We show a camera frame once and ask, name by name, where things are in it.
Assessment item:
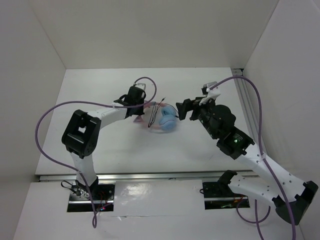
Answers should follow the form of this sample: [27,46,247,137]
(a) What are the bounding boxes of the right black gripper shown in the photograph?
[175,94,219,139]

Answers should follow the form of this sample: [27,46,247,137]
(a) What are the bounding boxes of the pink blue cat-ear headphones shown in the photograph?
[133,99,178,133]

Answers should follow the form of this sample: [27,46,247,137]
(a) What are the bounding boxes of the thin black headphone cable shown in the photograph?
[147,97,180,129]

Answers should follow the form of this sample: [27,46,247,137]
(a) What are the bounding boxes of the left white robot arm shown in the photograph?
[61,84,146,200]

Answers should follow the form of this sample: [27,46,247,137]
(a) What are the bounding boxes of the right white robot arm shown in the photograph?
[176,97,319,225]

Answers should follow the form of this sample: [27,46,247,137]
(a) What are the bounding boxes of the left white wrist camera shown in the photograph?
[134,82,147,91]

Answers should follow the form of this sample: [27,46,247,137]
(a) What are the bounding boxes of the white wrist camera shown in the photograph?
[199,81,221,106]
[134,82,147,91]

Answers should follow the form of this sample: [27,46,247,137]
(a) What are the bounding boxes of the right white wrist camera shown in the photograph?
[199,81,221,106]

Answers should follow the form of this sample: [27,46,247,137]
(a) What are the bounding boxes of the aluminium rail at right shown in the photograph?
[233,78,259,143]

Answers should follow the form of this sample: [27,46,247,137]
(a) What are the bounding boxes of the aluminium rail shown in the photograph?
[37,170,258,182]
[233,78,259,143]

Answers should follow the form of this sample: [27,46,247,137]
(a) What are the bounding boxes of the aluminium rail at front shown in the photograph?
[37,170,258,182]

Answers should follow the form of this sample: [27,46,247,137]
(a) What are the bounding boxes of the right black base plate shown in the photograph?
[199,181,250,210]

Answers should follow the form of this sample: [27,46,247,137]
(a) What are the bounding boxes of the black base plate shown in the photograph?
[67,183,115,213]
[199,181,250,210]

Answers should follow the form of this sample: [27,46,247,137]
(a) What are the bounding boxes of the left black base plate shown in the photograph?
[67,183,115,213]

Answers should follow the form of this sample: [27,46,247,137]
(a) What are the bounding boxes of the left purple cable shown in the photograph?
[34,76,157,230]

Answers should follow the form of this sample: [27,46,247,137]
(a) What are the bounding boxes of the purple cable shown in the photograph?
[34,76,157,230]
[207,76,298,240]

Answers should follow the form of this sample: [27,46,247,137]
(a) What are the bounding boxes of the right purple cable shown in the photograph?
[207,76,298,240]

